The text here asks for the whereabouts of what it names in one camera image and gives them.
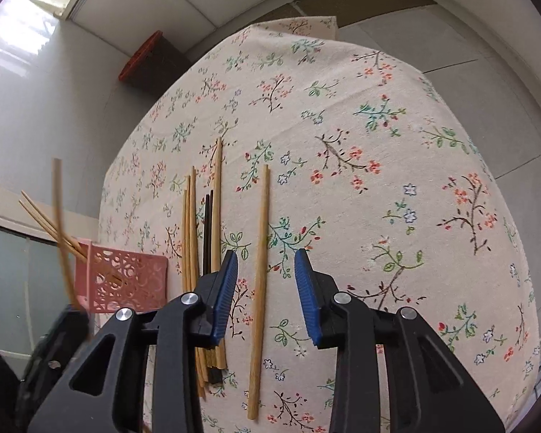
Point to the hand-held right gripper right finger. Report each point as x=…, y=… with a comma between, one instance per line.
x=306, y=300

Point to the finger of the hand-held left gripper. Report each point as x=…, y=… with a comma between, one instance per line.
x=70, y=333

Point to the pink perforated chopstick holder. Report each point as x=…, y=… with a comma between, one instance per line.
x=130, y=279

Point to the floral tablecloth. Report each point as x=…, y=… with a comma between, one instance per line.
x=342, y=180

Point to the brown trash bin red liner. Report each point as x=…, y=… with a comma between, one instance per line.
x=151, y=63

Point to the brown floor mat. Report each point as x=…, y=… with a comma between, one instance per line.
x=365, y=4

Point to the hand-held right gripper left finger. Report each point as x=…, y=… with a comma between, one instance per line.
x=223, y=300

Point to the wooden chopstick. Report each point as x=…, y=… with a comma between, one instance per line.
x=188, y=243
x=49, y=218
x=193, y=234
x=184, y=243
x=261, y=279
x=59, y=216
x=45, y=228
x=217, y=212

